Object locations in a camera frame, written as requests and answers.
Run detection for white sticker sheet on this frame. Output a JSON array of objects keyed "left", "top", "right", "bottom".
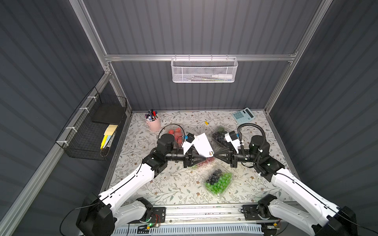
[{"left": 193, "top": 133, "right": 214, "bottom": 158}]

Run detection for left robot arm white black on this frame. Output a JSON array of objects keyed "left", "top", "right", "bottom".
[{"left": 76, "top": 133, "right": 214, "bottom": 236}]

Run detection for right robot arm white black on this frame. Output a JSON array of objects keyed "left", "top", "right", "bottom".
[{"left": 215, "top": 132, "right": 358, "bottom": 236}]

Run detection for clear box red fruit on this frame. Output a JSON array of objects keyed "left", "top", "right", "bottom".
[{"left": 165, "top": 124, "right": 184, "bottom": 148}]

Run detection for clear box mixed grapes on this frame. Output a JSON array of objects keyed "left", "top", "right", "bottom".
[{"left": 192, "top": 157, "right": 215, "bottom": 169}]

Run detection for clear box blueberries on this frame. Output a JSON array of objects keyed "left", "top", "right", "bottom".
[{"left": 212, "top": 126, "right": 228, "bottom": 147}]

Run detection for clear box green black grapes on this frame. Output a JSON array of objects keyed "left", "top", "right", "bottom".
[{"left": 202, "top": 165, "right": 234, "bottom": 198}]

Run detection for teal calculator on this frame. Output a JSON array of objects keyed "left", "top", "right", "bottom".
[{"left": 232, "top": 108, "right": 256, "bottom": 124}]

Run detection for pink pen cup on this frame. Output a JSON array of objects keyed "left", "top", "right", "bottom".
[{"left": 145, "top": 109, "right": 161, "bottom": 132}]

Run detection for yellow sticky notes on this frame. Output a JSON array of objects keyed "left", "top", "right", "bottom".
[{"left": 100, "top": 124, "right": 118, "bottom": 149}]

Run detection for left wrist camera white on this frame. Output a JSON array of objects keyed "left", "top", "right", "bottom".
[{"left": 182, "top": 133, "right": 195, "bottom": 154}]

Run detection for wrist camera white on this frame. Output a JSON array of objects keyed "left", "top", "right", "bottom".
[
  {"left": 182, "top": 133, "right": 195, "bottom": 154},
  {"left": 224, "top": 131, "right": 242, "bottom": 153}
]

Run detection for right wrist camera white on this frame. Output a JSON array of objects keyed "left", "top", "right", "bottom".
[{"left": 224, "top": 131, "right": 242, "bottom": 153}]

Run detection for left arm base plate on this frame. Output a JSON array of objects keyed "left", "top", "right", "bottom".
[{"left": 130, "top": 207, "right": 166, "bottom": 224}]

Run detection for white wire mesh basket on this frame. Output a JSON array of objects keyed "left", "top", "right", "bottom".
[{"left": 170, "top": 56, "right": 238, "bottom": 83}]

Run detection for black wire wall basket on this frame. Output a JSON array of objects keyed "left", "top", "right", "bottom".
[{"left": 56, "top": 88, "right": 128, "bottom": 161}]

